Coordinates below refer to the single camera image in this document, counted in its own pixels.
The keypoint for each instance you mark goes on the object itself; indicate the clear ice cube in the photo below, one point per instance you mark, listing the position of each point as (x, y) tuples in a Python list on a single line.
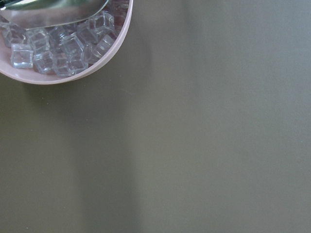
[(71, 44), (21, 56), (103, 22), (102, 47), (43, 62), (38, 39), (77, 63)]

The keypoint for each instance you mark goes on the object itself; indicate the pink bowl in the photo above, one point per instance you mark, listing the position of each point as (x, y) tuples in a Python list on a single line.
[(32, 77)]

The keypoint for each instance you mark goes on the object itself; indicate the steel ice scoop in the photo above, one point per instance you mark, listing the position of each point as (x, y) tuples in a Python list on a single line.
[(30, 14)]

